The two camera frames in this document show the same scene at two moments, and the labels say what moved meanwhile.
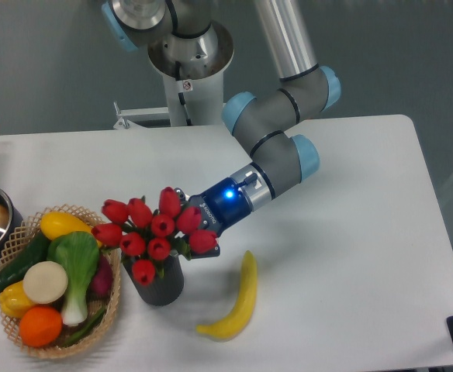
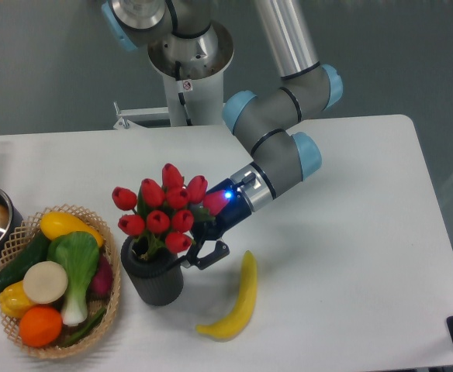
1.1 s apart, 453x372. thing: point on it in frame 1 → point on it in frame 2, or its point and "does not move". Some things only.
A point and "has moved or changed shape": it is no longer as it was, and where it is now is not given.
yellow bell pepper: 14,301 does not move
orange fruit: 39,326 does not move
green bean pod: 84,329 does not move
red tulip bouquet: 146,238 has moved or changed shape
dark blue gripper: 221,205 → 236,210
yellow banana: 226,328 does not move
